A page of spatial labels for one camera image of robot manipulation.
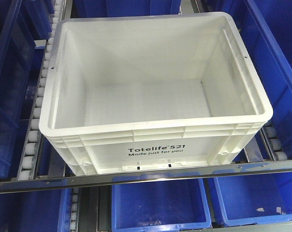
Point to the white Totelife plastic bin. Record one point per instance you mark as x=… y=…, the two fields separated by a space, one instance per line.
x=127 y=94

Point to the shelf roller track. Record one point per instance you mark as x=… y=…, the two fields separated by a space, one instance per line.
x=273 y=143
x=34 y=139

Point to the blue bin shelf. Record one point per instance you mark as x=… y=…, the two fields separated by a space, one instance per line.
x=266 y=29
x=22 y=22

